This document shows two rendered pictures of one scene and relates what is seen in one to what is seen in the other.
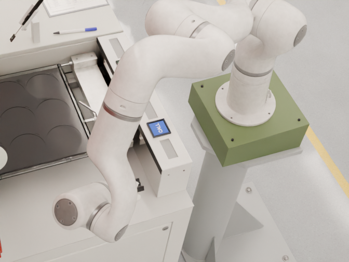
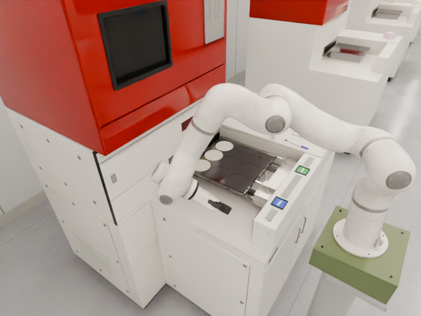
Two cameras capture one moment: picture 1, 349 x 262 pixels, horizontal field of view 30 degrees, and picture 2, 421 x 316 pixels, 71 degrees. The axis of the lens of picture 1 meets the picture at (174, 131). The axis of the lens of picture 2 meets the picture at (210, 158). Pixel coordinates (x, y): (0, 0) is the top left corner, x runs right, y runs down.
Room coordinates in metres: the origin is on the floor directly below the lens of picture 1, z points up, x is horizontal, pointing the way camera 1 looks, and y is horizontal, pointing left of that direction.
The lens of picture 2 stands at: (0.60, -0.65, 1.84)
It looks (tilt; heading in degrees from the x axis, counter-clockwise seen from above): 36 degrees down; 68
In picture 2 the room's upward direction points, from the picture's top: 1 degrees counter-clockwise
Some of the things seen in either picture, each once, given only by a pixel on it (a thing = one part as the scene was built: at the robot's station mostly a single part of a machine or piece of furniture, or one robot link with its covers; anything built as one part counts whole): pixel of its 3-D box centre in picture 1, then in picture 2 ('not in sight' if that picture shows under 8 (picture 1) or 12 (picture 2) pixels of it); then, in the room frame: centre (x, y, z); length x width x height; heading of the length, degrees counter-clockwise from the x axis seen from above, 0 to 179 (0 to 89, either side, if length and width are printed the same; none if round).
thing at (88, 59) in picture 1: (83, 60); (291, 162); (1.47, 0.33, 0.89); 0.08 x 0.03 x 0.03; 122
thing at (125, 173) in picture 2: not in sight; (172, 146); (0.89, 0.55, 1.02); 0.82 x 0.03 x 0.40; 32
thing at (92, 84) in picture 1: (100, 103); (277, 183); (1.33, 0.24, 0.87); 0.36 x 0.08 x 0.03; 32
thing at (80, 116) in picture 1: (76, 106); (260, 174); (1.27, 0.31, 0.90); 0.38 x 0.01 x 0.01; 32
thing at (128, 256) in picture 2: not in sight; (143, 205); (0.71, 0.84, 0.41); 0.82 x 0.71 x 0.82; 32
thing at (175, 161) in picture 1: (139, 110); (289, 197); (1.31, 0.12, 0.89); 0.55 x 0.09 x 0.14; 32
